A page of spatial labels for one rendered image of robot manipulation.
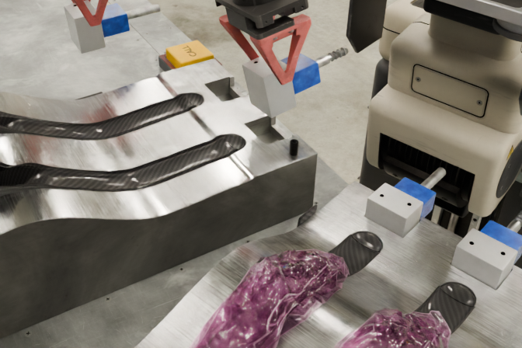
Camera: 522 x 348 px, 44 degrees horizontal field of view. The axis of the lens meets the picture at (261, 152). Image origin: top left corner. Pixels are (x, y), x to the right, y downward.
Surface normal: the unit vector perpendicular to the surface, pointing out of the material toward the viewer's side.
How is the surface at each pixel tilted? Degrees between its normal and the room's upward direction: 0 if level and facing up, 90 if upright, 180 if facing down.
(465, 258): 90
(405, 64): 98
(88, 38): 90
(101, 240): 90
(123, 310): 0
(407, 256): 0
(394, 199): 0
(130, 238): 90
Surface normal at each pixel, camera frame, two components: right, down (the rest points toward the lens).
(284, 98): 0.50, 0.40
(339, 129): 0.02, -0.79
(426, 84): -0.63, 0.57
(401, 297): 0.21, -0.89
